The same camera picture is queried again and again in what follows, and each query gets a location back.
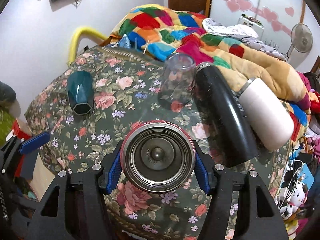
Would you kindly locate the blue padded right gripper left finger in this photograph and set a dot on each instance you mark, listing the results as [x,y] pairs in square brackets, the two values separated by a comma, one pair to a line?
[100,180]

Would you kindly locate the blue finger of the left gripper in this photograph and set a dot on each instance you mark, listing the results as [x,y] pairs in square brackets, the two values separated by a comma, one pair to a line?
[34,143]

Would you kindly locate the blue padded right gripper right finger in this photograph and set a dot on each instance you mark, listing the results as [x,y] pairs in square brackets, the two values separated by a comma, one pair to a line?
[209,184]

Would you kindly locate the red thermos bottle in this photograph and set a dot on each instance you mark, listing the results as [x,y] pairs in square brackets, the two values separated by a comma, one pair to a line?
[157,156]

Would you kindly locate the teal faceted cup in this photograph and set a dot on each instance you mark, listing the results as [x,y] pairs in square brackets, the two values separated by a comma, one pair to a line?
[80,92]

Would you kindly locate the clear plastic cup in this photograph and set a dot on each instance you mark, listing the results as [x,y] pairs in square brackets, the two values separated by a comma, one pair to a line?
[178,79]

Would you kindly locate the black thermos bottle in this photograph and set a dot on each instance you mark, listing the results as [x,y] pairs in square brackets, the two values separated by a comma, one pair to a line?
[236,137]

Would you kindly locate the floral bed sheet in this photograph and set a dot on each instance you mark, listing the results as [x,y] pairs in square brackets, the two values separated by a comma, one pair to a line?
[126,85]

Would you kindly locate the white thermos bottle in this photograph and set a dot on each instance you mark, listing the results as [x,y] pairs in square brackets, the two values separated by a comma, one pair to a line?
[265,114]

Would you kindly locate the cow plush toy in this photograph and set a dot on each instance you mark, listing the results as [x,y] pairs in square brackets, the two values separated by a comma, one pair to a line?
[292,203]

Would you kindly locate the blue booklet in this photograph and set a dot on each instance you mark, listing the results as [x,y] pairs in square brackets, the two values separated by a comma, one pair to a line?
[305,176]

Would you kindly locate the grey white crumpled sheet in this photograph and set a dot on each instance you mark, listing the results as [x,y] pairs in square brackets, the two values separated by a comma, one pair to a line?
[242,33]

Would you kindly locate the colourful patchwork blanket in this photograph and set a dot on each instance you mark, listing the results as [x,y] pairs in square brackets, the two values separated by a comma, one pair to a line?
[162,31]

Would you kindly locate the white small cabinet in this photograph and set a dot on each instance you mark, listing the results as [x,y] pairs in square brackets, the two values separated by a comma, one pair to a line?
[256,25]

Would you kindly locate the white standing fan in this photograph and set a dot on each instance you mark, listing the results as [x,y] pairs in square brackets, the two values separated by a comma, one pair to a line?
[301,39]

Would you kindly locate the sliding wardrobe with hearts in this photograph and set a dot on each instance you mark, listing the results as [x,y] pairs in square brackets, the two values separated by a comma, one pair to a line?
[277,16]

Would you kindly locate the yellow pipe rail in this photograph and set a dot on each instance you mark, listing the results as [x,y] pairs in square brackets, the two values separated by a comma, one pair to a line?
[79,33]

